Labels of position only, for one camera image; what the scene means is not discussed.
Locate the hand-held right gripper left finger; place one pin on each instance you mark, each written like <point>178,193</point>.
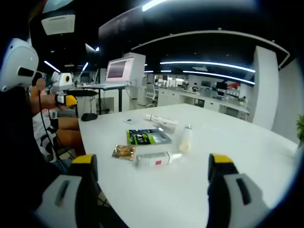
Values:
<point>71,197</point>

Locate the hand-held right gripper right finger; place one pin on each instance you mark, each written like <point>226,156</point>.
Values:
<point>237,199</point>

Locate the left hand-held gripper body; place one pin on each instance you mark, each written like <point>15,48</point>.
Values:
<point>60,82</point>

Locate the gold skincare sachet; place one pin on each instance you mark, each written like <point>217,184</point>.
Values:
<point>123,152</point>

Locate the green black skincare sachet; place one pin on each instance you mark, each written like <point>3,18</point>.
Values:
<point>145,137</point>

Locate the white skincare tube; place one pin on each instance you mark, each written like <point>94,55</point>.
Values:
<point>161,118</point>

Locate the white skincare spray bottle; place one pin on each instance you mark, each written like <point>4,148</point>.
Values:
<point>166,128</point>
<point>152,160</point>

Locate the person's left hand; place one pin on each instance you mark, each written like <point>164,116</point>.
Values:
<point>49,101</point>

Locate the grey cushioned chair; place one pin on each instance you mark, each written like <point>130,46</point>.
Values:
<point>67,113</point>

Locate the person's left leg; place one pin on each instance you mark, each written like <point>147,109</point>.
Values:
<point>69,123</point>

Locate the person's leg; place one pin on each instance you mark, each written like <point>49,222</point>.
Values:
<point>69,123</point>
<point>71,142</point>

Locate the black soft case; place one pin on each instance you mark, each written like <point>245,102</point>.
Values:
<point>89,116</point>

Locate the person's right leg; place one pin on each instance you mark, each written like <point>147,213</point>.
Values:
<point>71,142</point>

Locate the white worn device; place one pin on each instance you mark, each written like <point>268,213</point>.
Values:
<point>21,57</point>

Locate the person's patterned shorts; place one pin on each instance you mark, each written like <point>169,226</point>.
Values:
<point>45,142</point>

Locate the small clear packet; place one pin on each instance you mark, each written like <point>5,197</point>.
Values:
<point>130,120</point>

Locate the ceiling air conditioner unit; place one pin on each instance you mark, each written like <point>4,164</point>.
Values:
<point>58,25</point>

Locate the person in dark shirt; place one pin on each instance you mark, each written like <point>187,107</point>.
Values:
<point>19,154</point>

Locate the white office chair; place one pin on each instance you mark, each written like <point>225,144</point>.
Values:
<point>150,92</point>

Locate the potted green plant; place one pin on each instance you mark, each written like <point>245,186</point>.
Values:
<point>300,129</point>

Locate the white lab counter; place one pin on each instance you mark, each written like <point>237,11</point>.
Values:
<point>180,97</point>

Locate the long ceiling light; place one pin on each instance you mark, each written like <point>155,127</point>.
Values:
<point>152,5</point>

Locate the black monitor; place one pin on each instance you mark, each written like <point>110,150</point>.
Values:
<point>221,85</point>

